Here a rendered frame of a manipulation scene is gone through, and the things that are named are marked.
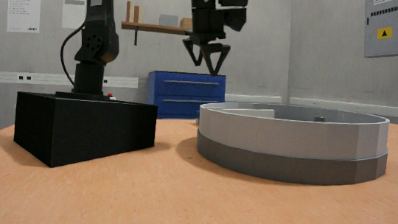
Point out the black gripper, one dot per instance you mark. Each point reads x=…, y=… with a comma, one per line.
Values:
x=201, y=35

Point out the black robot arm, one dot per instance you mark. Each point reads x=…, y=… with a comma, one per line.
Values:
x=100, y=42

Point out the grey metal bushing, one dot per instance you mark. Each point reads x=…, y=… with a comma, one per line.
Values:
x=323, y=119

